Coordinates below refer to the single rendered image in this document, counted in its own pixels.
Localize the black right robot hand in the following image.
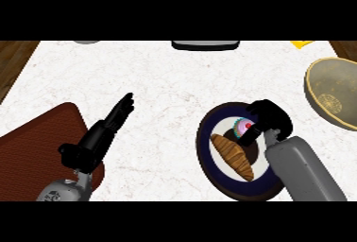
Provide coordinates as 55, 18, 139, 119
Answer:
237, 99, 293, 147

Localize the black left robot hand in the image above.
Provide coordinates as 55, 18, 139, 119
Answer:
57, 92, 136, 175

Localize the pink frosted cupcake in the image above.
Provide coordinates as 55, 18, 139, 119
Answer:
231, 116, 256, 140

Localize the tan bowl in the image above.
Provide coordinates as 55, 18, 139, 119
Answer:
303, 57, 357, 131

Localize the dark blue rimmed plate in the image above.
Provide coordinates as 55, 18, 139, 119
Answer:
194, 101, 285, 201

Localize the reddish brown placemat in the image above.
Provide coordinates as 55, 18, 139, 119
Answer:
0, 101, 105, 202

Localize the brown croissant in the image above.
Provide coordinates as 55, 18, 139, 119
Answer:
209, 133, 256, 182

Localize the yellow object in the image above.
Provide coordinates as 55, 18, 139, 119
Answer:
290, 41, 316, 50

